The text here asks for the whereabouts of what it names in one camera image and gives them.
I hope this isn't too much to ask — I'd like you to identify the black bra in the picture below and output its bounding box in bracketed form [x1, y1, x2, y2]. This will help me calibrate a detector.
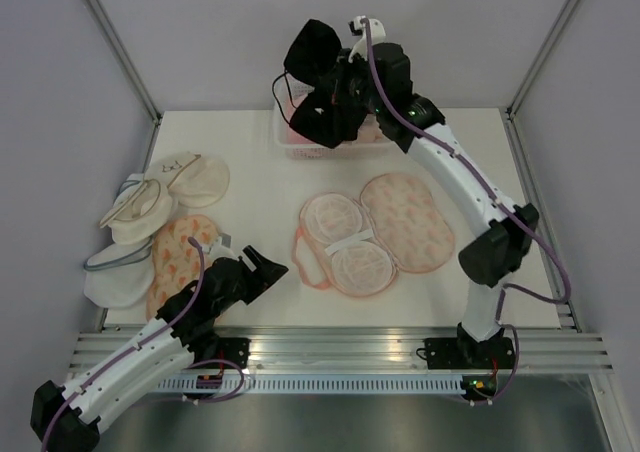
[283, 19, 367, 149]

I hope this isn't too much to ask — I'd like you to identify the pink bra in basket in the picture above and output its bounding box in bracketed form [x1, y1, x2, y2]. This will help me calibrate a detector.
[283, 94, 324, 144]

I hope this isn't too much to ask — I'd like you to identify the white laundry bag blue trim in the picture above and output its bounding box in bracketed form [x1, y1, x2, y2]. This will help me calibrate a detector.
[83, 236, 154, 309]

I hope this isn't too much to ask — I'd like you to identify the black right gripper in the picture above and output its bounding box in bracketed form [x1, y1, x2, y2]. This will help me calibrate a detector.
[322, 48, 385, 115]

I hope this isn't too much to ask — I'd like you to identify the frame post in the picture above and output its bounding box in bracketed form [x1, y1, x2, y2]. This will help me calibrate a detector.
[505, 0, 599, 118]
[68, 0, 162, 123]

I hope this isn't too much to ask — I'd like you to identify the white plastic basket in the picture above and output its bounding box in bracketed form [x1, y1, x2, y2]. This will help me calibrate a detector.
[273, 84, 401, 161]

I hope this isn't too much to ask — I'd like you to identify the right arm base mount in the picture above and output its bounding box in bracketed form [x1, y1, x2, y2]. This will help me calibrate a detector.
[423, 337, 516, 370]

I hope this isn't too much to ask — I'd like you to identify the floral mesh laundry bag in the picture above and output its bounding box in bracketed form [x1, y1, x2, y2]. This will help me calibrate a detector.
[291, 172, 455, 298]

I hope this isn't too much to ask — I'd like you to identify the right frame post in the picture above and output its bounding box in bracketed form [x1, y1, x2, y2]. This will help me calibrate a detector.
[505, 0, 599, 118]

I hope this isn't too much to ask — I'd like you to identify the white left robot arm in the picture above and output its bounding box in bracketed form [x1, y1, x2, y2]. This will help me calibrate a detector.
[30, 238, 288, 451]

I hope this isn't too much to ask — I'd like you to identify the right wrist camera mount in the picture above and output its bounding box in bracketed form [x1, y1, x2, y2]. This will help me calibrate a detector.
[348, 16, 386, 63]

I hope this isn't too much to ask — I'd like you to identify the white slotted cable duct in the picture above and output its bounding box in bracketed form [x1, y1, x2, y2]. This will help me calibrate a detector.
[154, 374, 464, 395]

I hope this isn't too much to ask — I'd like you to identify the cream laundry bag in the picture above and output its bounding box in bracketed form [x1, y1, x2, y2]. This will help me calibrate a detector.
[99, 151, 231, 245]

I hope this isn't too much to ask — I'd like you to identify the aluminium front rail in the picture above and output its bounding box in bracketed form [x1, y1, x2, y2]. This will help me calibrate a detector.
[69, 325, 614, 373]

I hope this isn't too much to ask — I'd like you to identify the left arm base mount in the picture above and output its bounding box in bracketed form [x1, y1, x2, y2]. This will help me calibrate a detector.
[199, 337, 251, 368]

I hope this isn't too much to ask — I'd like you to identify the left frame post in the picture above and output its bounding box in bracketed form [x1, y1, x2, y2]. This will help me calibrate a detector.
[68, 0, 162, 123]

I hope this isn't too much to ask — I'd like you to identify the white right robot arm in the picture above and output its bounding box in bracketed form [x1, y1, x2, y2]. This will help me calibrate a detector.
[334, 43, 539, 367]

